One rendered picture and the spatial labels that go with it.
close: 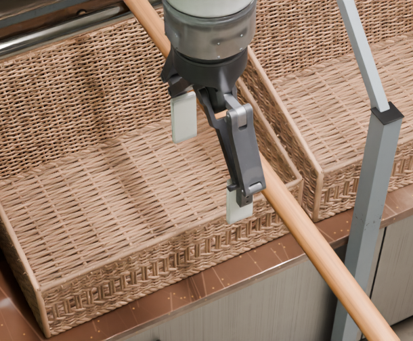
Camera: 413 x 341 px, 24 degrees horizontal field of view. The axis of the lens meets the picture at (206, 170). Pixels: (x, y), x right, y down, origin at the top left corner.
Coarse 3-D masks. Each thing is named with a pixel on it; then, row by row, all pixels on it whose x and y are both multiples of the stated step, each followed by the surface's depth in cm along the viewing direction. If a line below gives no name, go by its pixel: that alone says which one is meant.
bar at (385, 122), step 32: (160, 0) 155; (352, 0) 168; (32, 32) 149; (64, 32) 151; (352, 32) 168; (384, 96) 170; (384, 128) 168; (384, 160) 176; (384, 192) 183; (352, 224) 193; (352, 256) 199; (352, 320) 215
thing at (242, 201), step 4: (252, 184) 101; (256, 184) 101; (260, 184) 101; (252, 188) 101; (256, 188) 101; (260, 188) 101; (236, 192) 105; (240, 192) 103; (252, 192) 101; (236, 196) 105; (240, 196) 104; (248, 196) 104; (252, 196) 105; (236, 200) 106; (240, 200) 104; (244, 200) 104; (248, 200) 105; (252, 200) 105; (240, 204) 105; (244, 204) 105
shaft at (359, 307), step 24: (144, 0) 149; (144, 24) 147; (168, 48) 143; (264, 168) 127; (264, 192) 126; (288, 192) 125; (288, 216) 122; (312, 240) 120; (336, 264) 117; (336, 288) 116; (360, 288) 115; (360, 312) 113; (384, 336) 111
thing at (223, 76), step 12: (180, 60) 96; (192, 60) 95; (204, 60) 95; (216, 60) 95; (228, 60) 95; (240, 60) 96; (180, 72) 98; (192, 72) 96; (204, 72) 96; (216, 72) 96; (228, 72) 96; (240, 72) 98; (204, 84) 97; (216, 84) 97; (228, 84) 97; (216, 96) 98; (216, 108) 100
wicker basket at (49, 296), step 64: (0, 64) 193; (64, 64) 200; (128, 64) 207; (0, 128) 200; (64, 128) 207; (128, 128) 215; (256, 128) 198; (0, 192) 205; (64, 192) 205; (128, 192) 205; (192, 192) 205; (64, 256) 194; (128, 256) 177; (192, 256) 189; (64, 320) 181
